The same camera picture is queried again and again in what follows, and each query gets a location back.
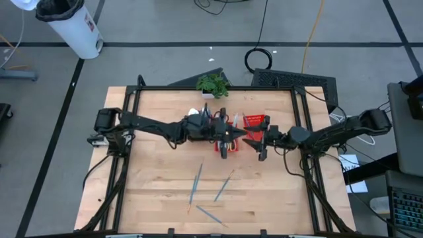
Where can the backlit black keyboard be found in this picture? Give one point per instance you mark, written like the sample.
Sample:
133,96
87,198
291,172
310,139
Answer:
408,210

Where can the red paint bottle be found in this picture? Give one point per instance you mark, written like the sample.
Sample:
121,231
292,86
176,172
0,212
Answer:
193,111

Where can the dark desk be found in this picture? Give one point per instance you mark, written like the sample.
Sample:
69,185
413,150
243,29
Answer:
396,180

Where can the black chair base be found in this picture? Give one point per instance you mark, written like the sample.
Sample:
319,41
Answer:
5,110

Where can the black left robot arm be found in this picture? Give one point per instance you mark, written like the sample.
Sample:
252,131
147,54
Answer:
148,123

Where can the black angled panel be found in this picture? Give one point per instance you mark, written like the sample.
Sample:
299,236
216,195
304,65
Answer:
188,81

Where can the white paper sheet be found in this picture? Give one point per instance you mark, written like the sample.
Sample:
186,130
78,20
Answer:
358,188

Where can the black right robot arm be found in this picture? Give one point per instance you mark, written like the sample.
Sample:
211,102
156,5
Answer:
340,132

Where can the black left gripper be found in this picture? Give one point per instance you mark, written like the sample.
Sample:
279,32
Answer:
206,127

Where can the black monitor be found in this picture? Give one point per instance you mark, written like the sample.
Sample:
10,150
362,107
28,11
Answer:
416,105

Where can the black aluminium table frame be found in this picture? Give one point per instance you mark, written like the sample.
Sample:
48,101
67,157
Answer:
264,88

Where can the white trash can black liner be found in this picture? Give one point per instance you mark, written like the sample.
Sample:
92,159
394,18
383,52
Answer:
77,33

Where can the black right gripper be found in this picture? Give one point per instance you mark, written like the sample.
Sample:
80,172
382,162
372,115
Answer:
277,139

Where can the green potted plant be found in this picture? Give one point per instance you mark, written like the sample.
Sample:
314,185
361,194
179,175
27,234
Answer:
213,84

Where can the white computer mouse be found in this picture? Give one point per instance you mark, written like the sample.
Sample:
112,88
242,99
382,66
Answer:
380,205

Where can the grey floor bar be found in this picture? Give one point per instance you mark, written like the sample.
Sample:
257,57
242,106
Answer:
20,75

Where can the white plastic object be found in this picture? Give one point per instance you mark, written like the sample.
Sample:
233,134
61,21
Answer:
26,4

